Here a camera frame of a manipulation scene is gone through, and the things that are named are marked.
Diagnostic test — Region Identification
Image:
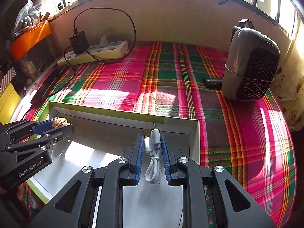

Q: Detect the brown walnut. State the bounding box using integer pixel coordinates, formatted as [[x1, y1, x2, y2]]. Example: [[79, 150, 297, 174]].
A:
[[52, 117, 67, 128]]

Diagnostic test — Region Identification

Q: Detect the yellow box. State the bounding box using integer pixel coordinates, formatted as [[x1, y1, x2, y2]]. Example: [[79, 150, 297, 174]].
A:
[[0, 83, 21, 125]]

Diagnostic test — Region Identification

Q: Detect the white green cardboard box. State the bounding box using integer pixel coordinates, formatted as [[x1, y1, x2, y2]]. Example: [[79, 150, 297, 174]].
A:
[[27, 102, 200, 227]]

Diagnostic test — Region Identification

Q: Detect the pink green plaid blanket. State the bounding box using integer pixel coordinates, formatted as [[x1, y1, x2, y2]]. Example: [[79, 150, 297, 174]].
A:
[[22, 41, 299, 228]]

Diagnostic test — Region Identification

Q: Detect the orange box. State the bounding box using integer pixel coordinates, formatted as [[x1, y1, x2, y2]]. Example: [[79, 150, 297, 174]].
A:
[[10, 20, 51, 62]]

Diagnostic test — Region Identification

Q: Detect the black power adapter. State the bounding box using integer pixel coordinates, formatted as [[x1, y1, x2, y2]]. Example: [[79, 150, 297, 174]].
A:
[[70, 31, 89, 54]]

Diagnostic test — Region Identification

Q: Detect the black cylinder beside heater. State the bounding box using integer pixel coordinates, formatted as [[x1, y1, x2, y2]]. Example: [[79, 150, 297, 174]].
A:
[[202, 78, 223, 89]]

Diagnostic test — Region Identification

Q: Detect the white power strip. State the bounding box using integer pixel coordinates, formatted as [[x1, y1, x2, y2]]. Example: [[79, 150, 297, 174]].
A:
[[57, 41, 129, 66]]

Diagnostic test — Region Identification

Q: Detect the plastic bag clutter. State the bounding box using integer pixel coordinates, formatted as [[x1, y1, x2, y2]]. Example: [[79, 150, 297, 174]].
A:
[[13, 0, 51, 37]]

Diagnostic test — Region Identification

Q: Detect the grey black mesh heater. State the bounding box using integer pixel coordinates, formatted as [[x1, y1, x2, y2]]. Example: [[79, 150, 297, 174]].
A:
[[222, 19, 280, 101]]

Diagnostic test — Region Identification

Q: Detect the cream spotted curtain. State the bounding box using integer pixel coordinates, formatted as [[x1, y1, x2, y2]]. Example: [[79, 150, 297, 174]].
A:
[[271, 20, 303, 131]]

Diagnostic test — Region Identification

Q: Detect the black charger cable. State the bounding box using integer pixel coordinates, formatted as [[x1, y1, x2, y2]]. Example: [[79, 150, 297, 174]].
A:
[[63, 7, 137, 67]]

